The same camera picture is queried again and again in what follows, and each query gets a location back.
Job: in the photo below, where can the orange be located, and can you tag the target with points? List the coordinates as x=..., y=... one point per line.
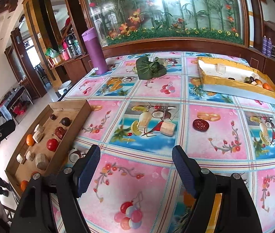
x=266, y=86
x=24, y=185
x=30, y=140

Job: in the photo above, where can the dark brown date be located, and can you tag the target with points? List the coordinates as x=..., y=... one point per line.
x=53, y=117

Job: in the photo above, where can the clear plastic cup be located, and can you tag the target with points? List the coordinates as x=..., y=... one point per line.
x=220, y=68

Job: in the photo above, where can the brown cardboard box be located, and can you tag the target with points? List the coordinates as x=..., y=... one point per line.
x=55, y=157

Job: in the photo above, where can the white bucket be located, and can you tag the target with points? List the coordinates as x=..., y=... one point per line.
x=64, y=87

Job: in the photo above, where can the wooden side cabinet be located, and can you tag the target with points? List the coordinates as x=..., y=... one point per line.
x=270, y=65

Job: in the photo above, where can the green bag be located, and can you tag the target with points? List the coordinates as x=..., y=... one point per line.
x=51, y=52

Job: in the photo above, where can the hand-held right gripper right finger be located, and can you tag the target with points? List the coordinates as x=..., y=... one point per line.
x=184, y=170

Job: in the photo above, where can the glass cabinet with artificial flowers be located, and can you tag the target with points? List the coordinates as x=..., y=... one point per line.
x=176, y=17

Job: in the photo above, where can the pink bottle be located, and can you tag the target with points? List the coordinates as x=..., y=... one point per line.
x=65, y=53

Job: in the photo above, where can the black thermos flask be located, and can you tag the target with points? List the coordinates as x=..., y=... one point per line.
x=70, y=45

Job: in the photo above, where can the printed tablecloth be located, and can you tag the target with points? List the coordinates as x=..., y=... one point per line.
x=152, y=174

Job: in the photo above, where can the red bag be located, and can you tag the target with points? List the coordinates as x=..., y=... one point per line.
x=18, y=109

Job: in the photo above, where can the wooden shelf unit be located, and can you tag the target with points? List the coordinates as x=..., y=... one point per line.
x=33, y=29

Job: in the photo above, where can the small red date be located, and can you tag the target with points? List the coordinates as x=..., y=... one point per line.
x=60, y=133

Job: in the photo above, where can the dark purple plum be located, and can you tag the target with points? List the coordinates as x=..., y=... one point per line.
x=65, y=120

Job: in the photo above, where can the beige fruit chunk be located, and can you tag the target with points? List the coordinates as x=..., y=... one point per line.
x=255, y=83

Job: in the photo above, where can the large wrinkled red date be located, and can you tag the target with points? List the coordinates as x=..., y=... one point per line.
x=200, y=124

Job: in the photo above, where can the green leafy vegetable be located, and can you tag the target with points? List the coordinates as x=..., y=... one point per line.
x=149, y=69

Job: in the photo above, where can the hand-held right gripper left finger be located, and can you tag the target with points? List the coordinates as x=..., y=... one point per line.
x=89, y=170

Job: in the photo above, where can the white box with yellow tape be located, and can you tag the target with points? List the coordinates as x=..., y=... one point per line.
x=237, y=92

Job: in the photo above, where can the red tomato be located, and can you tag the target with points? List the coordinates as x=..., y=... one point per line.
x=52, y=143

